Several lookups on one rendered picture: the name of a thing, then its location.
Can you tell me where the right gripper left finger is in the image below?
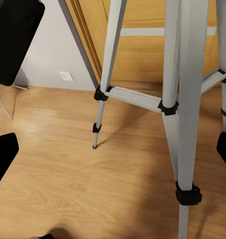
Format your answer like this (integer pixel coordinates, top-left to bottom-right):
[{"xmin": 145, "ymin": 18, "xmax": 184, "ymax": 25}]
[{"xmin": 0, "ymin": 132, "xmax": 19, "ymax": 181}]

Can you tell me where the digital camera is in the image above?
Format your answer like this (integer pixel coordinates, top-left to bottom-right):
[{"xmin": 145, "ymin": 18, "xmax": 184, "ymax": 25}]
[{"xmin": 0, "ymin": 0, "xmax": 45, "ymax": 86}]

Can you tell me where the camera tripod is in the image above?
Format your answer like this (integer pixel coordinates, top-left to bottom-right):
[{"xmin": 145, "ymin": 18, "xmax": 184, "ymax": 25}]
[{"xmin": 92, "ymin": 0, "xmax": 226, "ymax": 239}]

